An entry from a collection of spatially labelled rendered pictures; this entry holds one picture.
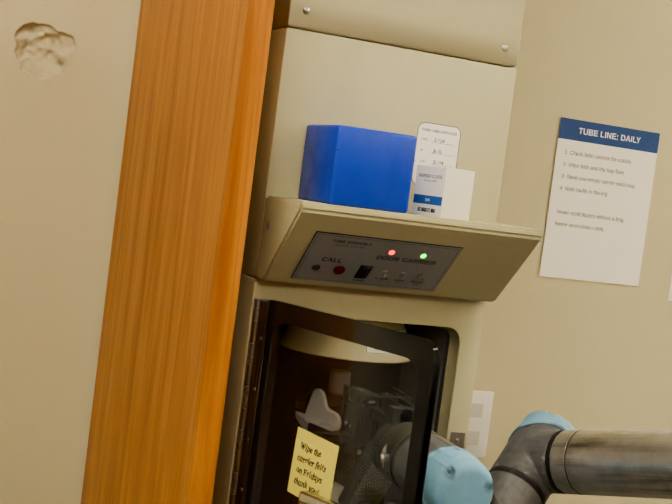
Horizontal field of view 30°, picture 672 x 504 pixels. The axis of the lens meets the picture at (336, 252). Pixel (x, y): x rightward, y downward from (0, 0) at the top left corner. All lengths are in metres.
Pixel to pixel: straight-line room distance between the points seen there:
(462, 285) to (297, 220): 0.27
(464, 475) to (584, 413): 0.93
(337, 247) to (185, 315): 0.20
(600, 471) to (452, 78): 0.52
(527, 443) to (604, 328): 0.79
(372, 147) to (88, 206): 0.59
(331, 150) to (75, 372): 0.65
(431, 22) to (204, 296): 0.45
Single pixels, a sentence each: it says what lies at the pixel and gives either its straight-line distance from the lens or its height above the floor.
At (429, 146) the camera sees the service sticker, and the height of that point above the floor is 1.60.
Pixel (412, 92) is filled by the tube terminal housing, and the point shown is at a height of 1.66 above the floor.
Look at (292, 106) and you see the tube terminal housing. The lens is 1.50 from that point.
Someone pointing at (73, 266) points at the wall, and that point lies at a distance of 1.88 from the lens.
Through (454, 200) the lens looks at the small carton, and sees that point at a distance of 1.51.
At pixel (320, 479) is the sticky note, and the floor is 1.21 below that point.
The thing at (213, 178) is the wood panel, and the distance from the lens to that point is 1.43.
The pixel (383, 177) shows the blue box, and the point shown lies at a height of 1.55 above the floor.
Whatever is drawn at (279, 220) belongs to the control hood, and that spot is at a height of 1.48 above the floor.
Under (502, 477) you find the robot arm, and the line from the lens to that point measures 1.49.
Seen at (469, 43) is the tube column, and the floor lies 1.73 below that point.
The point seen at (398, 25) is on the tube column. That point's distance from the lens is 1.57.
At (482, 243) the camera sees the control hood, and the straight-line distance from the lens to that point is 1.51.
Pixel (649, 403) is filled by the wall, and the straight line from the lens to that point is 2.37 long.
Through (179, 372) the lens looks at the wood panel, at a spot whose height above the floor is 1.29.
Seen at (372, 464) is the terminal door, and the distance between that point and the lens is 1.33.
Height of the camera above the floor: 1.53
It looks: 3 degrees down
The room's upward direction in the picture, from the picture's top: 7 degrees clockwise
